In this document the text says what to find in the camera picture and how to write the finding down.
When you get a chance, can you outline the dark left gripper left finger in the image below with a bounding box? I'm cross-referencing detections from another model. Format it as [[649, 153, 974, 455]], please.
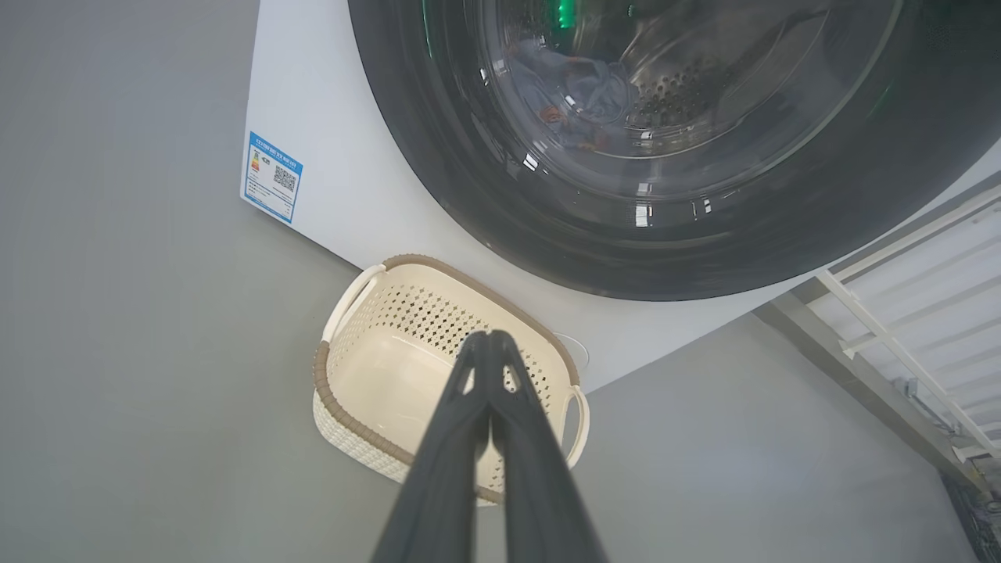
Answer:
[[371, 329, 495, 563]]

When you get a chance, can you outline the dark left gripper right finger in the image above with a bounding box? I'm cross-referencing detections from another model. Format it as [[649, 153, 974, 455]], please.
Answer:
[[488, 329, 608, 563]]

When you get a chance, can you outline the blue garment with orange print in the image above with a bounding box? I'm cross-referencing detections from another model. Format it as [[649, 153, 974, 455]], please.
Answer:
[[507, 38, 636, 155]]

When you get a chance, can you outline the black round glass washer door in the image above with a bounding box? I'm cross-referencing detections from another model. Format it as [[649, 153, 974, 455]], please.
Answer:
[[347, 0, 1001, 303]]

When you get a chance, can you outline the cream perforated laundry basket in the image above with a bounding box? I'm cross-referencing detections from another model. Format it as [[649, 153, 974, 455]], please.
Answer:
[[312, 253, 590, 506]]

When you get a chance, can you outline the white front-load washing machine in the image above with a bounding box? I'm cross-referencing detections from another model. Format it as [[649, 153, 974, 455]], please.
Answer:
[[239, 0, 1001, 393]]

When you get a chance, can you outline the round drain filter cover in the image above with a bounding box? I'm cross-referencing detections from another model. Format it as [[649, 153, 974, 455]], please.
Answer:
[[554, 332, 590, 374]]

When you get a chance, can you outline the blue energy label sticker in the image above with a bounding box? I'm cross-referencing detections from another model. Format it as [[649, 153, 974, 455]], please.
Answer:
[[240, 131, 305, 226]]

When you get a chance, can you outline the white metal railing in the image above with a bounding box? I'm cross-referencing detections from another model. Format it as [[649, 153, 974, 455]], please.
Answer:
[[812, 183, 1001, 464]]

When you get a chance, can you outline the steel perforated washer drum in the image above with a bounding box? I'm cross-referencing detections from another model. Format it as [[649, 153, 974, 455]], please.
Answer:
[[618, 0, 839, 159]]

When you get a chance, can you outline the black mesh object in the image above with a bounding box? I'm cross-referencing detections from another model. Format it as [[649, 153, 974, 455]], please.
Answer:
[[941, 468, 1001, 563]]

